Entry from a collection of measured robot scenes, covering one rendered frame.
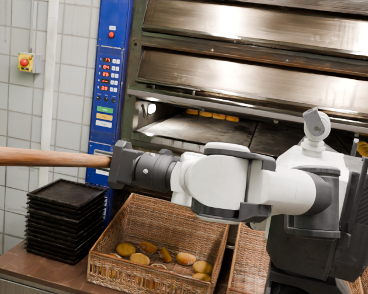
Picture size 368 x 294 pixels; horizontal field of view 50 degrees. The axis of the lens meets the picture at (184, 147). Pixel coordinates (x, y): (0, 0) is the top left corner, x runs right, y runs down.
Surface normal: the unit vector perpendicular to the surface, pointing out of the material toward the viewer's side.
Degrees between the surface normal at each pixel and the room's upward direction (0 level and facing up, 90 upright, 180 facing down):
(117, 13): 90
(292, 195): 85
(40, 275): 0
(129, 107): 90
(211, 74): 71
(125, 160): 76
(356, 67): 90
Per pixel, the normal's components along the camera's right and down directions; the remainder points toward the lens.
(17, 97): -0.22, 0.19
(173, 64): -0.17, -0.14
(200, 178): -0.64, -0.15
